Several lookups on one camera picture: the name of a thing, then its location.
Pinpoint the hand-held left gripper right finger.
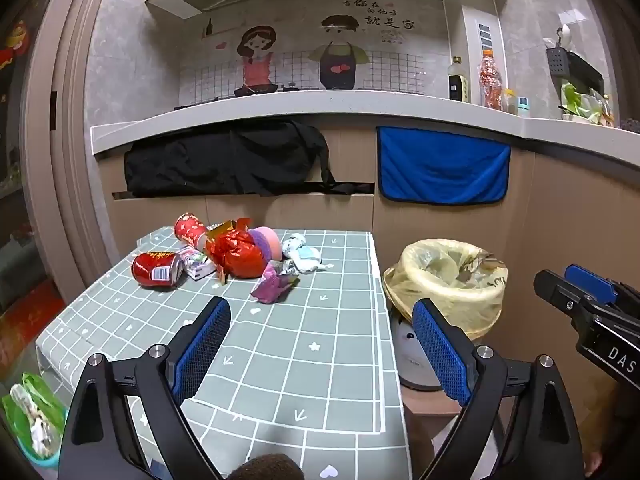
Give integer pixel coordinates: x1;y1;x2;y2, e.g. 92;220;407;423
411;298;586;480

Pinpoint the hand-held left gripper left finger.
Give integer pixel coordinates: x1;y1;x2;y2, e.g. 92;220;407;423
59;296;232;480

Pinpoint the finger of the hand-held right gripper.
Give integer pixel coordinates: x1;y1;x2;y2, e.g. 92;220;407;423
564;263;622;306
533;269;590;321

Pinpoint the bin with yellow bag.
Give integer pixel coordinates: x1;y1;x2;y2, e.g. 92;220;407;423
382;239;510;342

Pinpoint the red foil wrapper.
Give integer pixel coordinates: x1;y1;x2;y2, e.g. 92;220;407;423
205;218;269;282

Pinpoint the wooden kitchen cabinet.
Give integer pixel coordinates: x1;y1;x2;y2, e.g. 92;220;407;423
102;120;640;480

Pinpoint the crumpled white small packet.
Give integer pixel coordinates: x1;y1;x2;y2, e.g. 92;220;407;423
178;245;219;281

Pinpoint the crushed red can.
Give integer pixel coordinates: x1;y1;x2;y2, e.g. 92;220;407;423
131;251;185;289

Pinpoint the purple crumpled wrapper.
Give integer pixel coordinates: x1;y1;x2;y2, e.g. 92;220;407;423
249;261;300;305

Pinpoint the green checked tablecloth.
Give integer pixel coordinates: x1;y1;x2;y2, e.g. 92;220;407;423
36;227;402;480

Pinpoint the red paper snack cup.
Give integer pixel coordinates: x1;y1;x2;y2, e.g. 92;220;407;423
174;212;209;249

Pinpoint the pink round roll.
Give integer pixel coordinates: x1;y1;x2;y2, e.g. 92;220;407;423
249;227;285;264

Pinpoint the crumpled blue white tissue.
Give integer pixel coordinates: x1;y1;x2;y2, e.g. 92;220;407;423
289;249;331;275

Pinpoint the blue towel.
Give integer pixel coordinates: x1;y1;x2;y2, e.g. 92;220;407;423
376;126;512;206

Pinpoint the red doormat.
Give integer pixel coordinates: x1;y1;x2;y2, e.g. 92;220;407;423
0;279;67;377

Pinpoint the bag of green vegetables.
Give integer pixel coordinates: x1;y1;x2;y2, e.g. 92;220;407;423
558;82;614;126

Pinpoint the green plastic bag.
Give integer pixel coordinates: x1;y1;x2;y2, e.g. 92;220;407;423
2;372;69;469

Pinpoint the black cloth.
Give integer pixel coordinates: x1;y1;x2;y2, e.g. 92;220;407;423
123;119;376;199

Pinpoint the orange cap chili bottle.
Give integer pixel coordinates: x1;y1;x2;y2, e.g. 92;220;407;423
478;45;504;110

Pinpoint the dark sauce bottle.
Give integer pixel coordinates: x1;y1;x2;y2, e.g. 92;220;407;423
447;55;469;103

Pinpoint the white appliance with blue labels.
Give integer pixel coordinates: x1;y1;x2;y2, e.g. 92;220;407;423
462;3;499;102

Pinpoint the grey kitchen countertop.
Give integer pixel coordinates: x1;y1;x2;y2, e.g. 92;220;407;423
90;88;640;171

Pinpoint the brown door frame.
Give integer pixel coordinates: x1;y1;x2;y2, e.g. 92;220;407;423
20;0;127;308

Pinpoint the cartoon couple wall sticker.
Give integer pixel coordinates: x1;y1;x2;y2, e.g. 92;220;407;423
178;0;449;107

